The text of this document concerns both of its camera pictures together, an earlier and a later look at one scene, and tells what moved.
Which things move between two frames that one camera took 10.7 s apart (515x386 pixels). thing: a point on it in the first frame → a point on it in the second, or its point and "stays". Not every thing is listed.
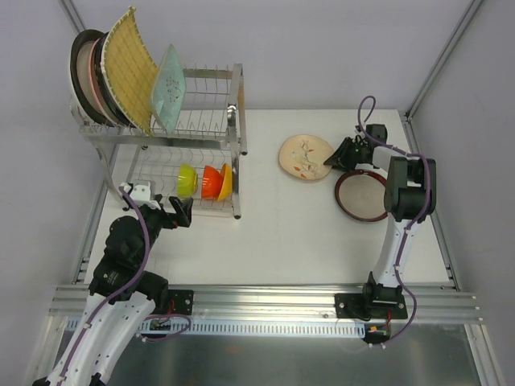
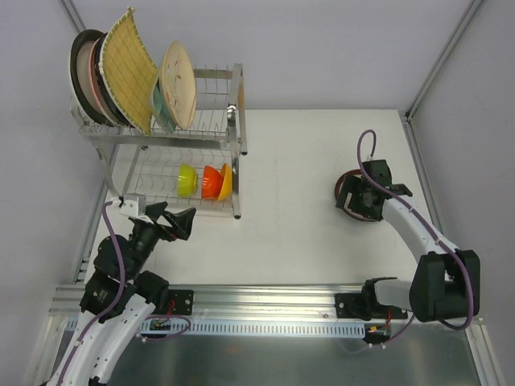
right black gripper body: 351,152 → 363,199
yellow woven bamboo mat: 127,71 stays
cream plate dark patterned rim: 105,93 stays
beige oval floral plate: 303,157 → 178,82
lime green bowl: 187,181 stays
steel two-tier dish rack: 198,159 stays
